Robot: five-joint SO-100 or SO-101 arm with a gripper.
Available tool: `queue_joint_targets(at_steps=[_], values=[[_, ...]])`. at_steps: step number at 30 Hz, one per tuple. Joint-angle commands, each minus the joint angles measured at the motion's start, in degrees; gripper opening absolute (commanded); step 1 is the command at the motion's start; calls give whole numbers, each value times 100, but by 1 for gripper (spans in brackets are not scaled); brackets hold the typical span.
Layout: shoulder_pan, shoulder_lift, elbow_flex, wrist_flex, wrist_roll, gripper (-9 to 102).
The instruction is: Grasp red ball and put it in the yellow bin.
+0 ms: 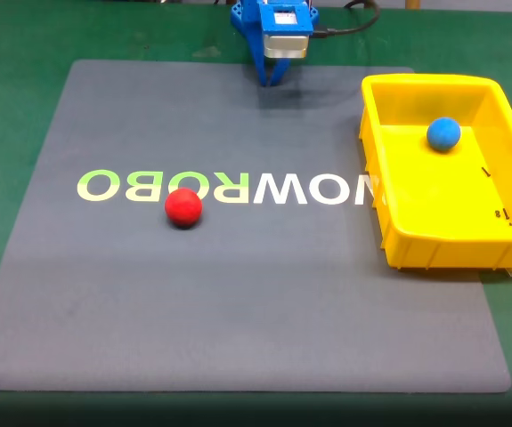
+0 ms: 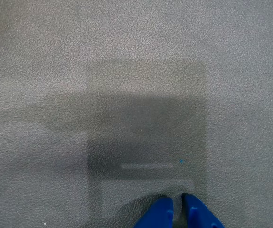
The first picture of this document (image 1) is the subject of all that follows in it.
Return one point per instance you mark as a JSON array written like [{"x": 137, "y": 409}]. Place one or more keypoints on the red ball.
[{"x": 183, "y": 208}]

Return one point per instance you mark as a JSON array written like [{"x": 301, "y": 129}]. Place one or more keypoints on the blue ball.
[{"x": 443, "y": 134}]

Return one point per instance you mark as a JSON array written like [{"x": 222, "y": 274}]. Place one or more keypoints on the yellow plastic bin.
[{"x": 438, "y": 213}]

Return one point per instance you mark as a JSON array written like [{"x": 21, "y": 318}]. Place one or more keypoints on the wooden leg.
[{"x": 412, "y": 4}]

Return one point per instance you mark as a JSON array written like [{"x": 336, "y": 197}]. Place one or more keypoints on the grey mat with lettering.
[{"x": 238, "y": 289}]

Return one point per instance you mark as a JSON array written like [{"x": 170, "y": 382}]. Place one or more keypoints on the silver camera box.
[{"x": 284, "y": 46}]

